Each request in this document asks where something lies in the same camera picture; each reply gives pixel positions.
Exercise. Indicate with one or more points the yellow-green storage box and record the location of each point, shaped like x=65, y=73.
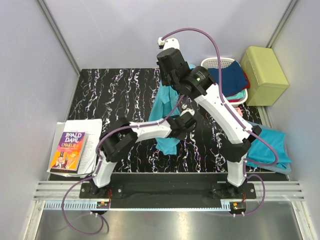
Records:
x=267, y=79

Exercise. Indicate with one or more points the pink cube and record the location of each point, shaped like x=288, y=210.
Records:
x=239, y=111

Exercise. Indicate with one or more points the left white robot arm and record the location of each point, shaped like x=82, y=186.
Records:
x=115, y=145

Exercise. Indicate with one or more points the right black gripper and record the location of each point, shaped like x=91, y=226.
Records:
x=162, y=78

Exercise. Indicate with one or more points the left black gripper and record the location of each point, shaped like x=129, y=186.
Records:
x=176, y=131

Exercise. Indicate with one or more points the white paper sheets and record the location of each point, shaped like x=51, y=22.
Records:
x=93, y=129

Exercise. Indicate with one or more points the turquoise t-shirt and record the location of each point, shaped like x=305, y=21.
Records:
x=164, y=102

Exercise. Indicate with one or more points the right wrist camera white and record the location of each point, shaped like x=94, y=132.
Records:
x=168, y=43

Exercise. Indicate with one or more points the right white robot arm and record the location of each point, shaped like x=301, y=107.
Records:
x=199, y=85

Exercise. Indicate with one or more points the navy blue folded t-shirt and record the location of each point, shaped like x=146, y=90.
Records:
x=233, y=79

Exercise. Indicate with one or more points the teal folded t-shirt in basket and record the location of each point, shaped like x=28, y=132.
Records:
x=237, y=97

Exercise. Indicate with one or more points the aluminium rail frame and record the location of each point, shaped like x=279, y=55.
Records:
x=278, y=213

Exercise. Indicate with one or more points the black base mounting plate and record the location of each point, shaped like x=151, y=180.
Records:
x=169, y=191

